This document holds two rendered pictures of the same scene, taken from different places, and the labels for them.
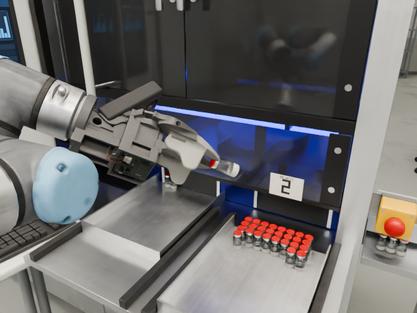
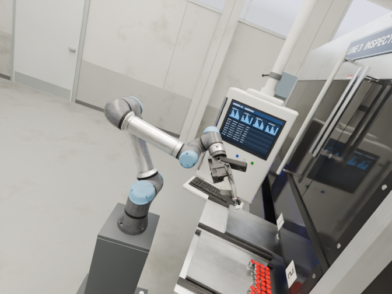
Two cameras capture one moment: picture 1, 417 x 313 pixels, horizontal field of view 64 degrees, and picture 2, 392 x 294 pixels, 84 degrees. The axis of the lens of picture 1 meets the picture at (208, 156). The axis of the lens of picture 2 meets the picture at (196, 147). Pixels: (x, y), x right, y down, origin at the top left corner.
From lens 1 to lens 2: 67 cm
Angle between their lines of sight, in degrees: 62
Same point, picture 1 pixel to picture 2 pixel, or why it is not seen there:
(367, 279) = not seen: outside the picture
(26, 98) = (210, 142)
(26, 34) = (282, 137)
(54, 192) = (182, 156)
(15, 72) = (213, 136)
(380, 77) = (350, 253)
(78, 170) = (189, 157)
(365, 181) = not seen: outside the picture
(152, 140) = (221, 172)
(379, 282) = not seen: outside the picture
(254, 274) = (233, 275)
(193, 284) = (216, 248)
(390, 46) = (364, 238)
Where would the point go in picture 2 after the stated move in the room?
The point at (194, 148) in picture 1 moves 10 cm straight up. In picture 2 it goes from (229, 186) to (239, 164)
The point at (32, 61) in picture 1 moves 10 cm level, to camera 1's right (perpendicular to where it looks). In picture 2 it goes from (276, 147) to (285, 154)
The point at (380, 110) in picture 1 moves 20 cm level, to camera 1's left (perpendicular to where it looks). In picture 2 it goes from (339, 272) to (294, 220)
